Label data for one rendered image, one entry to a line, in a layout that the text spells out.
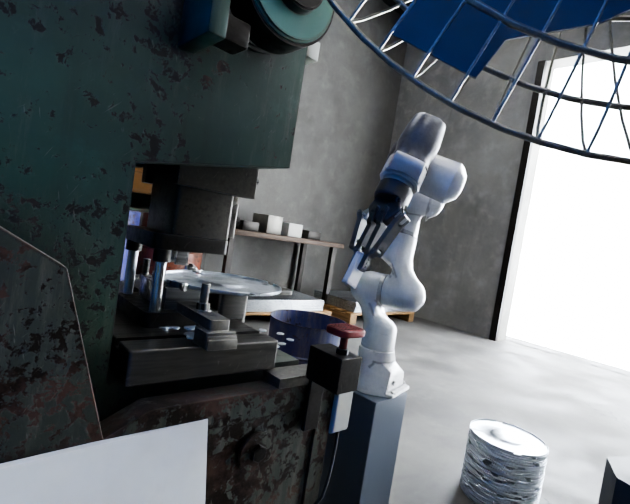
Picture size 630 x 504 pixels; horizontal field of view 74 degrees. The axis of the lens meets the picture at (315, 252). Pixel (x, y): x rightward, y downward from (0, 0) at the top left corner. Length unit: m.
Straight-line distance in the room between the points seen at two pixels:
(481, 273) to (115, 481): 5.11
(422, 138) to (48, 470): 0.84
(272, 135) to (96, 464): 0.62
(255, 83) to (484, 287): 4.90
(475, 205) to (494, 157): 0.62
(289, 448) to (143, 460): 0.33
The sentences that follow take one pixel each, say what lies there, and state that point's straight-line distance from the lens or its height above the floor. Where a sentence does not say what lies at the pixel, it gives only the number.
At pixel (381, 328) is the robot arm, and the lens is 1.38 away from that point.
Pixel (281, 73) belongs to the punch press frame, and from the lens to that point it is 0.88.
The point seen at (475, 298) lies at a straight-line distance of 5.57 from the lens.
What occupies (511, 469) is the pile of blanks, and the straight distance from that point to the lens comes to 1.88.
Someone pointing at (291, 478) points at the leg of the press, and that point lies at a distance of 1.02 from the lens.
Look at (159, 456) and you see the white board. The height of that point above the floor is 0.55.
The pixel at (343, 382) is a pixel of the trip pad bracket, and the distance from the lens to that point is 0.85.
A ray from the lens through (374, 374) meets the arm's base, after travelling 1.41.
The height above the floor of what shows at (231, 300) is 0.75.
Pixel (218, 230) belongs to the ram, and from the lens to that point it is 0.93.
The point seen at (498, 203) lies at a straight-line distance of 5.56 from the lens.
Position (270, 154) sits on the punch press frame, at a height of 1.08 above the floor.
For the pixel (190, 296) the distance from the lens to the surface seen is 0.92.
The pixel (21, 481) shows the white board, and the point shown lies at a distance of 0.71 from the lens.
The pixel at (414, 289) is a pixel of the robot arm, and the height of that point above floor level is 0.81.
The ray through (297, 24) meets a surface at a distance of 0.78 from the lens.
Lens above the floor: 0.94
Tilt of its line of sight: 3 degrees down
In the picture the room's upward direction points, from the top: 9 degrees clockwise
